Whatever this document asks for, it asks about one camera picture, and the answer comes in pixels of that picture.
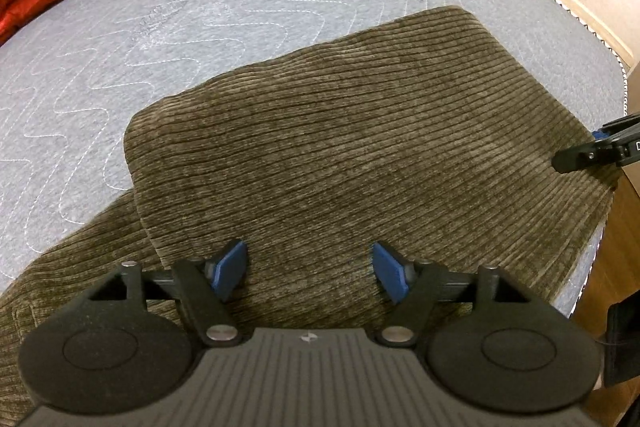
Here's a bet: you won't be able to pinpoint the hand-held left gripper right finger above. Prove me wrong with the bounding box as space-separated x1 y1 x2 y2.
370 241 538 348

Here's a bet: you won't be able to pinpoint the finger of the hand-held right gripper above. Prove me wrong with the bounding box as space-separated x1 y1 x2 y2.
592 111 640 142
552 140 630 174

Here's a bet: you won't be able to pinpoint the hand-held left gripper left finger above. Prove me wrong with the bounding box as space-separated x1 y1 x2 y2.
87 239 250 348

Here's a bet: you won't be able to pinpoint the olive corduroy pants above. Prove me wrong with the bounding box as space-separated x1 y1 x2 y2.
0 5 621 400

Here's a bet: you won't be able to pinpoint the black object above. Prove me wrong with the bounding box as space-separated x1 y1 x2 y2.
602 301 640 389

